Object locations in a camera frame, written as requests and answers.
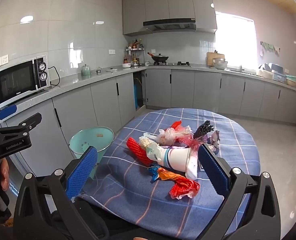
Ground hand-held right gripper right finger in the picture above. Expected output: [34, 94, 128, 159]
[197, 144, 281, 240]

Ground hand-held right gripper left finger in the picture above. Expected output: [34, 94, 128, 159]
[13, 145, 98, 240]

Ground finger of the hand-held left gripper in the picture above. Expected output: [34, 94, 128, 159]
[0, 104, 17, 130]
[0, 112, 42, 142]

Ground purple printed wrapper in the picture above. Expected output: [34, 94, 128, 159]
[205, 133, 217, 155]

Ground mint green trash bin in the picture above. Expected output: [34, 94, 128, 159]
[69, 126, 114, 167]

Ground person's left hand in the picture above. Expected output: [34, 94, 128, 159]
[0, 159, 13, 227]

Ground silver microwave oven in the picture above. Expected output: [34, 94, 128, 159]
[0, 55, 51, 108]

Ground silver crumpled wrapper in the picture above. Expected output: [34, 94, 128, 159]
[212, 130, 221, 146]

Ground pink transparent plastic wrap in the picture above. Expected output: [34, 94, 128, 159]
[180, 137, 204, 151]

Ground white striped paper cup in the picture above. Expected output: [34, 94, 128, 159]
[160, 147, 192, 174]

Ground bundle of black straws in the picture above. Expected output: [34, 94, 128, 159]
[193, 120, 215, 140]

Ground blue orange plastic wrapper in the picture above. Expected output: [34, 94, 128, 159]
[148, 164, 179, 183]

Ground clear red printed plastic bag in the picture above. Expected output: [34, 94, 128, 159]
[158, 125, 193, 147]

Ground small red wrapper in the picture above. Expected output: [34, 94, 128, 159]
[169, 120, 182, 131]

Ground red foam net sleeve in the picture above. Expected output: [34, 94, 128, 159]
[126, 137, 155, 167]

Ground pale green plastic bag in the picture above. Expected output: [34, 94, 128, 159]
[145, 142, 165, 162]

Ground blue plaid tablecloth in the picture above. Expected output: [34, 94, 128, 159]
[75, 108, 261, 230]

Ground white blister pack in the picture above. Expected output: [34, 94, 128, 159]
[138, 134, 155, 148]

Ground grey kitchen base cabinets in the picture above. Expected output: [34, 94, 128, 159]
[5, 64, 296, 178]

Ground white plastic basin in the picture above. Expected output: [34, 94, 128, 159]
[257, 69, 274, 79]

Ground gas stove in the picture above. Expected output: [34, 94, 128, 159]
[148, 61, 192, 67]

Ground wooden cutting board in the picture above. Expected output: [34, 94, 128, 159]
[206, 51, 225, 67]

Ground blue plastic container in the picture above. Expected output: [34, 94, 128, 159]
[259, 62, 285, 73]

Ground black wok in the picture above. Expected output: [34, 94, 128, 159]
[147, 52, 169, 62]

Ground metal spice rack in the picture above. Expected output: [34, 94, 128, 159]
[124, 39, 144, 66]

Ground bright window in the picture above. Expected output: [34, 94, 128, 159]
[215, 11, 259, 68]

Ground black range hood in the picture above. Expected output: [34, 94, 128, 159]
[143, 18, 197, 32]

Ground black microwave cable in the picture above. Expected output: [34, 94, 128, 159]
[48, 66, 61, 87]

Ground hanging wall cloths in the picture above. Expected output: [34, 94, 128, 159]
[260, 41, 281, 55]

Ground grey wall cabinets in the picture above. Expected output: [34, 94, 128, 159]
[122, 0, 218, 36]

